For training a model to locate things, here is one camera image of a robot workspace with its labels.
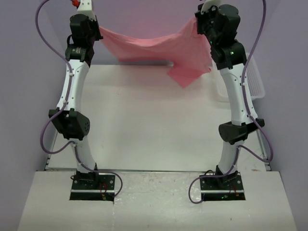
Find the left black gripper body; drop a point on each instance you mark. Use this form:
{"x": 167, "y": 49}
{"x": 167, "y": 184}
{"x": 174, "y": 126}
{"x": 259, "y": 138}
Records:
{"x": 95, "y": 34}

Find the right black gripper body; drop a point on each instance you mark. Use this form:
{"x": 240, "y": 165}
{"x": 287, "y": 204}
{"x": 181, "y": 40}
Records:
{"x": 204, "y": 24}

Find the pink t shirt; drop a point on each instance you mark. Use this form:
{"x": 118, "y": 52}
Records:
{"x": 187, "y": 50}

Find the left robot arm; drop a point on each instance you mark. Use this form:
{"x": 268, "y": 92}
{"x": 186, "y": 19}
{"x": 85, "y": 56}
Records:
{"x": 67, "y": 117}

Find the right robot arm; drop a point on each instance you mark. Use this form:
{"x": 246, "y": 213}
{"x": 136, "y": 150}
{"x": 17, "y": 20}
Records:
{"x": 231, "y": 62}

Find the white plastic basket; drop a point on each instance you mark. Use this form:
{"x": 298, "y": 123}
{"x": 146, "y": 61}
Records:
{"x": 255, "y": 83}

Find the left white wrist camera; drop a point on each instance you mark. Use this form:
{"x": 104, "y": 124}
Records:
{"x": 86, "y": 7}

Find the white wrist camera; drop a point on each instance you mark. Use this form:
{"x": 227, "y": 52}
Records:
{"x": 208, "y": 4}
{"x": 86, "y": 7}

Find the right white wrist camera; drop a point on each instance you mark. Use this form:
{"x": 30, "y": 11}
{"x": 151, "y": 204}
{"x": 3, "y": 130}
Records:
{"x": 208, "y": 4}

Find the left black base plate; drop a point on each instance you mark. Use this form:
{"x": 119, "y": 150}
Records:
{"x": 92, "y": 187}

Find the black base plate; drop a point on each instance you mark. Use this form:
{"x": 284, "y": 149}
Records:
{"x": 229, "y": 188}
{"x": 92, "y": 187}

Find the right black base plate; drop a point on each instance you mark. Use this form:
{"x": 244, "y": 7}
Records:
{"x": 229, "y": 188}

